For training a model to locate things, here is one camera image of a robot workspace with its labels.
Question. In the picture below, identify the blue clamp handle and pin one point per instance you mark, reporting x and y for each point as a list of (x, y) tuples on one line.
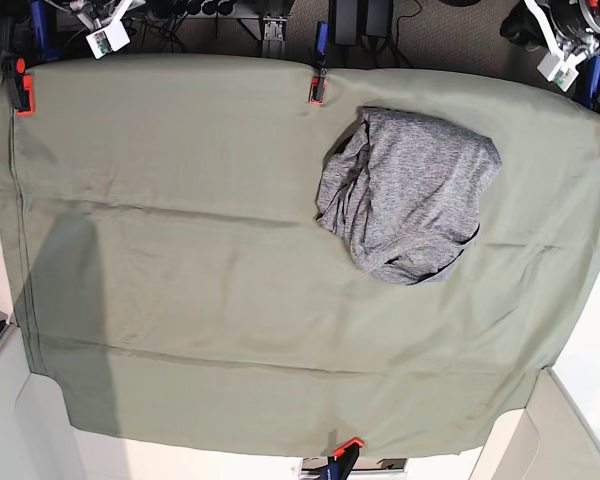
[(587, 82), (43, 17), (321, 38)]

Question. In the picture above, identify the blue clamp handle centre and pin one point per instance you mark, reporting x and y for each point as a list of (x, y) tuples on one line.
[(321, 38)]

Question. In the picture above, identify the metal table bracket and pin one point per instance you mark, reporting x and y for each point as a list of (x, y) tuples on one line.
[(273, 40)]

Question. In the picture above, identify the blue clamp handle left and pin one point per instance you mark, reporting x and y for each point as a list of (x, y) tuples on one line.
[(43, 17)]

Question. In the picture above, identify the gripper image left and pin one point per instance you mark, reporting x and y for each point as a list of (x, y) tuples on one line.
[(95, 16)]

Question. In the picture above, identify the orange black clamp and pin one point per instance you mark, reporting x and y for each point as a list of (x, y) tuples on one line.
[(317, 87), (19, 84), (342, 461)]

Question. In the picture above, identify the orange black clamp centre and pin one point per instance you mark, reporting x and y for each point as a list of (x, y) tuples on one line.
[(317, 87)]

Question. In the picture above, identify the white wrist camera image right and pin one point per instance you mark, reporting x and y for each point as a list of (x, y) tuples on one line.
[(561, 72)]

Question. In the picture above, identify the orange black clamp left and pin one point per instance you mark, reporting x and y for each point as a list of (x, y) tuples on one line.
[(19, 84)]

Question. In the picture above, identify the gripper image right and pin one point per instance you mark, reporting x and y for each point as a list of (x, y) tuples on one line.
[(565, 28)]

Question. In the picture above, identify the blue clamp handle right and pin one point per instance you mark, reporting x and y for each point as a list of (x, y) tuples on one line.
[(587, 82)]

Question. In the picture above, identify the grey long-sleeve T-shirt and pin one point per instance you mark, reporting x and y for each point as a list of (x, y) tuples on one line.
[(403, 194)]

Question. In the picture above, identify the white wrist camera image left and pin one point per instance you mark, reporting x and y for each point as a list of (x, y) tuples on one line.
[(108, 39)]

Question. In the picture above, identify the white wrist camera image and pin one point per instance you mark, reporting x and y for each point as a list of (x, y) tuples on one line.
[(108, 39), (561, 72)]

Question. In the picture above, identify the orange black clamp bottom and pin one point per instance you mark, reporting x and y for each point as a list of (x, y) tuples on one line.
[(342, 461)]

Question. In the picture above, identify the green table cloth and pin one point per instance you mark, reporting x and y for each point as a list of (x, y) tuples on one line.
[(157, 219)]

